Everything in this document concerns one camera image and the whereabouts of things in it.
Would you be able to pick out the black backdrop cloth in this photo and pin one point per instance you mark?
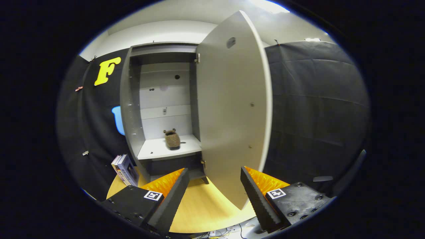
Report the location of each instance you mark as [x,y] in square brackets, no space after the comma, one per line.
[315,99]

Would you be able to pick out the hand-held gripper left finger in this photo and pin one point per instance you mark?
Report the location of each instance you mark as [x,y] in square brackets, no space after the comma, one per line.
[172,202]

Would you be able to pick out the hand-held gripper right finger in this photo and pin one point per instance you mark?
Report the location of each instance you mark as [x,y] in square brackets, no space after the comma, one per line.
[257,202]

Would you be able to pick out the grey shoe cabinet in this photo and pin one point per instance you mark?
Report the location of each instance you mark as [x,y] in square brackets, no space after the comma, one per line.
[127,109]

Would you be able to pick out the blue book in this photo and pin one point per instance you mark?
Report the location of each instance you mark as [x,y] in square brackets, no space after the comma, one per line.
[129,172]

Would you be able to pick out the brown fuzzy shoe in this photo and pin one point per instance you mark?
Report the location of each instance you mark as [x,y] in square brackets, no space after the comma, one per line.
[172,139]

